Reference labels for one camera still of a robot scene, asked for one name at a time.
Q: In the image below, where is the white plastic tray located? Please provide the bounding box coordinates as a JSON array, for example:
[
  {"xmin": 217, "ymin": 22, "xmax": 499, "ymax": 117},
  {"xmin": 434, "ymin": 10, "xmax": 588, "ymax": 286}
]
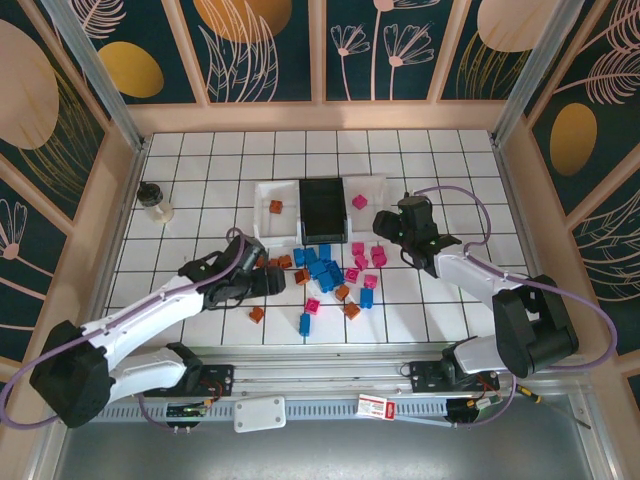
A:
[
  {"xmin": 253, "ymin": 178, "xmax": 304, "ymax": 240},
  {"xmin": 344, "ymin": 173, "xmax": 390, "ymax": 234}
]

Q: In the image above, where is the black plastic bin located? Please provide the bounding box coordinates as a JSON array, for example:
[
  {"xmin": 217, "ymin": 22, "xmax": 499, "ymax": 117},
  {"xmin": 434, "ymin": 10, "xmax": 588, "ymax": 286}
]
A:
[{"xmin": 298, "ymin": 177, "xmax": 351, "ymax": 246}]

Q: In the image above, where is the clear jar with black cap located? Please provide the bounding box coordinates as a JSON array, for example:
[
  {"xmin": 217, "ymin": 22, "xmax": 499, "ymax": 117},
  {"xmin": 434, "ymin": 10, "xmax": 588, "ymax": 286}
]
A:
[{"xmin": 137, "ymin": 182, "xmax": 175, "ymax": 224}]

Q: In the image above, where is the white plastic plate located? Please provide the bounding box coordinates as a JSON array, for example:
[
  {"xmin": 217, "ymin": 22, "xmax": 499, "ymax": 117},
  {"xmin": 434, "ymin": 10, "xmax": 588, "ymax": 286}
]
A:
[{"xmin": 233, "ymin": 395, "xmax": 288, "ymax": 434}]

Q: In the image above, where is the small electronics board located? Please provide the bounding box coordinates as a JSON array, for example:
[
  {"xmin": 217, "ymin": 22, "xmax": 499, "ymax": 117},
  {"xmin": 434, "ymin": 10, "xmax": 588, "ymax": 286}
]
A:
[
  {"xmin": 467, "ymin": 393, "xmax": 507, "ymax": 417},
  {"xmin": 164, "ymin": 402, "xmax": 211, "ymax": 421}
]

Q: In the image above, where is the red white card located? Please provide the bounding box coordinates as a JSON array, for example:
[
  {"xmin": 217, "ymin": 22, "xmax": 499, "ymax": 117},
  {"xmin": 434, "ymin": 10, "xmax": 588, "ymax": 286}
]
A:
[{"xmin": 356, "ymin": 393, "xmax": 397, "ymax": 419}]

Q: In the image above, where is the yellow black screwdriver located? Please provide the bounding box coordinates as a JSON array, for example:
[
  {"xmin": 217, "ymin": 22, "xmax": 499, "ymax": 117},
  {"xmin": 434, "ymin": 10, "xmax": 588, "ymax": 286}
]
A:
[{"xmin": 514, "ymin": 383, "xmax": 594, "ymax": 431}]

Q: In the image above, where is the grey metal panel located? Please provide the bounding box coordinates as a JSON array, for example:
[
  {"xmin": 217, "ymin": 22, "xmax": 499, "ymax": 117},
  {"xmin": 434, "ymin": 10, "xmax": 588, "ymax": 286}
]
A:
[{"xmin": 49, "ymin": 422, "xmax": 609, "ymax": 480}]

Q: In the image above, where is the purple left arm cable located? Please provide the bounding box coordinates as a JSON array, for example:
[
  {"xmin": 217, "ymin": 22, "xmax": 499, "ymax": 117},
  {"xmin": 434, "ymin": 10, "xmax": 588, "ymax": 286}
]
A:
[{"xmin": 0, "ymin": 227, "xmax": 249, "ymax": 434}]

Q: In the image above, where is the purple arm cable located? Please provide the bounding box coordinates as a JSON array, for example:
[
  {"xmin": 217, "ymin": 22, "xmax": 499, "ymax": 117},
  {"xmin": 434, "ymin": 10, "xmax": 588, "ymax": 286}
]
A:
[
  {"xmin": 407, "ymin": 184, "xmax": 620, "ymax": 431},
  {"xmin": 0, "ymin": 227, "xmax": 249, "ymax": 434}
]

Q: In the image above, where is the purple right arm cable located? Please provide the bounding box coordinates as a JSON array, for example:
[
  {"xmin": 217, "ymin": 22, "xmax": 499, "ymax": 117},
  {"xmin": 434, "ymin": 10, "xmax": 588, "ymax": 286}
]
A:
[{"xmin": 407, "ymin": 184, "xmax": 620, "ymax": 431}]

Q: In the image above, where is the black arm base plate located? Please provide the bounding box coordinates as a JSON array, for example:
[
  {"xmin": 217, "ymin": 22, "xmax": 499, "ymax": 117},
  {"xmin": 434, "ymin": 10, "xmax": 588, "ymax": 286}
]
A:
[
  {"xmin": 144, "ymin": 364, "xmax": 236, "ymax": 399},
  {"xmin": 409, "ymin": 360, "xmax": 501, "ymax": 396}
]

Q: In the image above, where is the aluminium side rail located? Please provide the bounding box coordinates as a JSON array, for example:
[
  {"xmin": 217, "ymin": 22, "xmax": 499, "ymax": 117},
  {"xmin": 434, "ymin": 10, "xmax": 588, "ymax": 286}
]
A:
[
  {"xmin": 94, "ymin": 142, "xmax": 151, "ymax": 325},
  {"xmin": 492, "ymin": 142, "xmax": 596, "ymax": 396}
]

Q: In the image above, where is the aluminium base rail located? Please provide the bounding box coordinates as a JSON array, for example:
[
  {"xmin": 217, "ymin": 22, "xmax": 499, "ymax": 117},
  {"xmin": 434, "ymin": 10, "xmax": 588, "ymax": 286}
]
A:
[{"xmin": 54, "ymin": 343, "xmax": 594, "ymax": 401}]

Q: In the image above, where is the grey slotted cable duct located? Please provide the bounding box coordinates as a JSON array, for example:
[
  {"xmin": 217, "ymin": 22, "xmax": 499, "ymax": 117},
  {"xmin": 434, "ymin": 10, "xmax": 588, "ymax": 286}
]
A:
[{"xmin": 69, "ymin": 398, "xmax": 451, "ymax": 427}]

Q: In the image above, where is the aluminium frame post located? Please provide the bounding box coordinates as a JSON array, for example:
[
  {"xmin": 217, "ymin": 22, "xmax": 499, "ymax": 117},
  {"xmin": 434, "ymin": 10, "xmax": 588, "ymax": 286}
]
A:
[
  {"xmin": 40, "ymin": 0, "xmax": 149, "ymax": 154},
  {"xmin": 491, "ymin": 0, "xmax": 594, "ymax": 147}
]

